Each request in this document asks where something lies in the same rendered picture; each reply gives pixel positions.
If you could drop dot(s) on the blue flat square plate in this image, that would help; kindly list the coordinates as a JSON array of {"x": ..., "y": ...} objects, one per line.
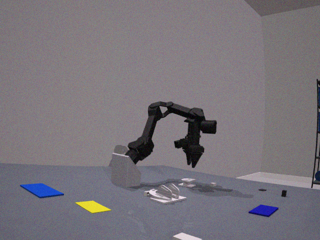
[{"x": 263, "y": 210}]

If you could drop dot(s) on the yellow flat plate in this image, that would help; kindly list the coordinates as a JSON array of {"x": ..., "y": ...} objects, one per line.
[{"x": 92, "y": 206}]

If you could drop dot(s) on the blue flat rectangular plate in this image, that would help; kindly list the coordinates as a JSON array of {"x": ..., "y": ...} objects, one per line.
[{"x": 41, "y": 190}]

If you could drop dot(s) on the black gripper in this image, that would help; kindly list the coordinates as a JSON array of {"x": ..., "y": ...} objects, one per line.
[{"x": 194, "y": 151}]

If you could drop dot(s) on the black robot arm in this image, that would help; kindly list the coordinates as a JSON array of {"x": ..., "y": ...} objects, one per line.
[{"x": 143, "y": 146}]

